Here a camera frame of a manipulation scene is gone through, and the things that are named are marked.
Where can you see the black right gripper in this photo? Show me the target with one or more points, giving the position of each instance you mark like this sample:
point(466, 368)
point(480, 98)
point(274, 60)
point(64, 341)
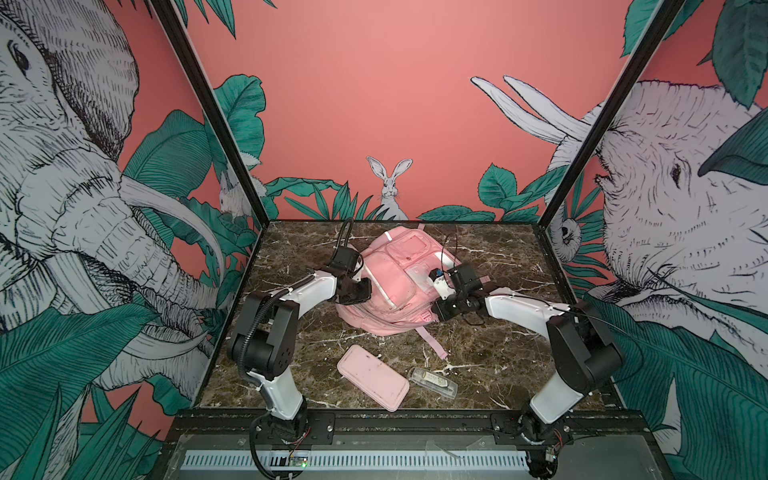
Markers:
point(441, 309)

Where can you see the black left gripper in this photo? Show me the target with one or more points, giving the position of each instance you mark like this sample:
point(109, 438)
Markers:
point(364, 292)

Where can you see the pink student backpack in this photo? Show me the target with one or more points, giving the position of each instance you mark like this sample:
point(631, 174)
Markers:
point(398, 264)

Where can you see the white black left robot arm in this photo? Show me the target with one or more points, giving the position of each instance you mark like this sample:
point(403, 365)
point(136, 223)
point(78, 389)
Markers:
point(263, 342)

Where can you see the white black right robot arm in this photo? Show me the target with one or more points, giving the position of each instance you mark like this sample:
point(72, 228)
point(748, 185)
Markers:
point(583, 347)

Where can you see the clear plastic eraser box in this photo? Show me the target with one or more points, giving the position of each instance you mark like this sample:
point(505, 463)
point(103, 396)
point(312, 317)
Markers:
point(434, 382)

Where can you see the pink pencil case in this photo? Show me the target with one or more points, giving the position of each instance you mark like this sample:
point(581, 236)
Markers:
point(373, 377)

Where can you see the white ventilation grille strip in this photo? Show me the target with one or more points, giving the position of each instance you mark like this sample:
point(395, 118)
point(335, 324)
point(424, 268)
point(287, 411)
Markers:
point(355, 460)

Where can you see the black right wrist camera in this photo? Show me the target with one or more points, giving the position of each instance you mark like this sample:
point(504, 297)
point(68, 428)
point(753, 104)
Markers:
point(458, 281)

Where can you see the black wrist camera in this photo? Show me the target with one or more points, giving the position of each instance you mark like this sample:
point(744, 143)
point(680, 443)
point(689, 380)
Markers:
point(458, 281)
point(346, 261)

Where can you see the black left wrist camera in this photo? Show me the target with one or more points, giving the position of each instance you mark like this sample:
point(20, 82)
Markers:
point(346, 261)

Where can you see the black front mounting rail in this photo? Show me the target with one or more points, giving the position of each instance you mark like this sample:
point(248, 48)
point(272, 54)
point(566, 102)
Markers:
point(327, 425)

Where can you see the black left corner frame post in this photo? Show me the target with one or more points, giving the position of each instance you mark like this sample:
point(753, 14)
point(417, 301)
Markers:
point(170, 19)

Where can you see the black corner frame post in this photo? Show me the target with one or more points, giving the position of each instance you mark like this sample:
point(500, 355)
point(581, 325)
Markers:
point(170, 19)
point(659, 23)

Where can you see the black right corner frame post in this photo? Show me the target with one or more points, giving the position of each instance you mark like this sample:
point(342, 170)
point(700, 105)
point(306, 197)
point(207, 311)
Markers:
point(659, 23)

